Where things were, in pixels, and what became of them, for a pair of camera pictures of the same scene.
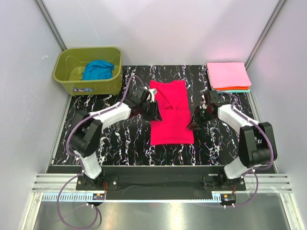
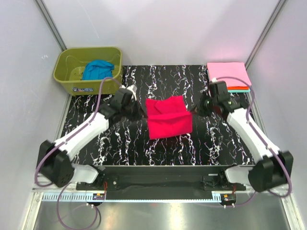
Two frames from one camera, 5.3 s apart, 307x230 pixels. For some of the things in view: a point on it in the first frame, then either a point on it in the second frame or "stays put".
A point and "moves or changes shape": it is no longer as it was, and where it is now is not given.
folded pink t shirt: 223,74 stays put
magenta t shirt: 172,99 moves or changes shape
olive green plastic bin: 69,66 stays put
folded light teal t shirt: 234,91 stays put
